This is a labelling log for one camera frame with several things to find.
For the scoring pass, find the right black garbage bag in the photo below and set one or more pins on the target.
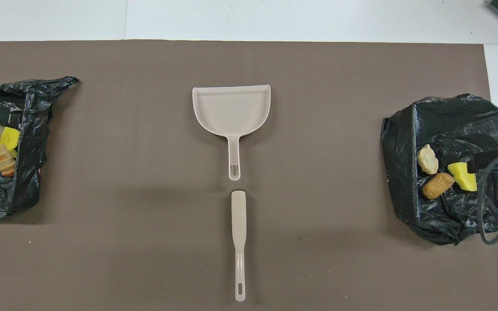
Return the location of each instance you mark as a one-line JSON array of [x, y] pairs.
[[404, 172]]

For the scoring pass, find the black garbage bag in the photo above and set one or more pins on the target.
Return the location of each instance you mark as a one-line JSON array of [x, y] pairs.
[[404, 172], [28, 142]]

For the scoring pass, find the left black garbage bag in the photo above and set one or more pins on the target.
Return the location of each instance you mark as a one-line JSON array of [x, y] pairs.
[[28, 142]]

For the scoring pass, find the green and yellow sponge piece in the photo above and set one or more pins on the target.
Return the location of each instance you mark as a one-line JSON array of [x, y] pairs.
[[461, 177]]

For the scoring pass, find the orange striped croissant toy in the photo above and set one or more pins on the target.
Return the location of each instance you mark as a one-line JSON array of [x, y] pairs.
[[427, 160]]

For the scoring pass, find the beige hand brush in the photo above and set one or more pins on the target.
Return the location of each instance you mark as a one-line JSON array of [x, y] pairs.
[[239, 216]]

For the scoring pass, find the orange striped bread chunk toy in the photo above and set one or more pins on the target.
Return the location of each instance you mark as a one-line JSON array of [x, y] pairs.
[[2, 160]]

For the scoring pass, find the beige plastic dustpan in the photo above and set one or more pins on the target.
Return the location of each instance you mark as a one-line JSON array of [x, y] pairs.
[[231, 112]]

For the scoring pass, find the brown bread bun toy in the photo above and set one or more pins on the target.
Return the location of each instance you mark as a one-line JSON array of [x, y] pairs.
[[438, 185]]

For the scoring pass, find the brown paper table mat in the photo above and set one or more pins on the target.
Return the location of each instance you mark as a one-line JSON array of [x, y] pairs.
[[145, 172]]

